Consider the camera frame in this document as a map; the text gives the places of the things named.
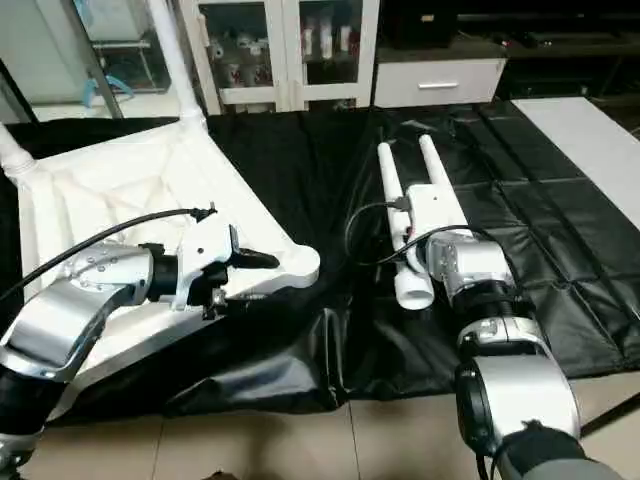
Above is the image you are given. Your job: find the white plastic table top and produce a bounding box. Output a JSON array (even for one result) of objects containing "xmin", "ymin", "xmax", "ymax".
[{"xmin": 15, "ymin": 115, "xmax": 323, "ymax": 384}]

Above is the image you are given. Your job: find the white plastic table leg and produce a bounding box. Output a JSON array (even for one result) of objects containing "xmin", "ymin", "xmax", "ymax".
[
  {"xmin": 0, "ymin": 121, "xmax": 38, "ymax": 177},
  {"xmin": 152, "ymin": 0, "xmax": 208, "ymax": 127},
  {"xmin": 418, "ymin": 133, "xmax": 472, "ymax": 237},
  {"xmin": 377, "ymin": 140, "xmax": 435, "ymax": 313}
]

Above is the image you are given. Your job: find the white glass door cabinet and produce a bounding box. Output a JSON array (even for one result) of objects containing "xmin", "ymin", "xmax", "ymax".
[{"xmin": 182, "ymin": 0, "xmax": 382, "ymax": 114}]

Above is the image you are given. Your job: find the light blue plastic stool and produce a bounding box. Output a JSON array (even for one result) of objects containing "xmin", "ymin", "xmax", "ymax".
[{"xmin": 81, "ymin": 73, "xmax": 135, "ymax": 107}]

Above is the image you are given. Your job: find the white drawer unit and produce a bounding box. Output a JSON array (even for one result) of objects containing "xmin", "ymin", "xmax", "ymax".
[{"xmin": 373, "ymin": 57, "xmax": 508, "ymax": 109}]

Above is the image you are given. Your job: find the black shiny table mat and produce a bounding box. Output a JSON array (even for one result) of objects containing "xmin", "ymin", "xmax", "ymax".
[{"xmin": 0, "ymin": 104, "xmax": 640, "ymax": 426}]

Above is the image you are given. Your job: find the black box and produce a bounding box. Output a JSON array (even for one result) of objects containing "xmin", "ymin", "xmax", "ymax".
[{"xmin": 388, "ymin": 8, "xmax": 459, "ymax": 51}]

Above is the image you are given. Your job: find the white side table board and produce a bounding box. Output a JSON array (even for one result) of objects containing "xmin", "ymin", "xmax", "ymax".
[{"xmin": 508, "ymin": 96, "xmax": 640, "ymax": 229}]

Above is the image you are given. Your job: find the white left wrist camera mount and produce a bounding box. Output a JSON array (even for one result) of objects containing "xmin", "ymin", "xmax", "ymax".
[{"xmin": 172, "ymin": 222, "xmax": 242, "ymax": 315}]

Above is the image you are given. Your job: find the glass tank metal frame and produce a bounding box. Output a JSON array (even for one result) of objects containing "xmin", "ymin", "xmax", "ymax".
[{"xmin": 92, "ymin": 38, "xmax": 167, "ymax": 97}]

